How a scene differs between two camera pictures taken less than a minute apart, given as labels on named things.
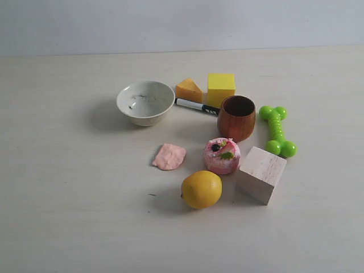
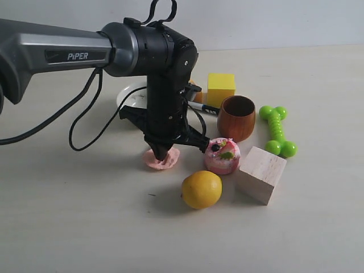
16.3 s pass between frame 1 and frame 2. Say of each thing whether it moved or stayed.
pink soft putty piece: moved
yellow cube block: stayed
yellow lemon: stayed
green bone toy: stayed
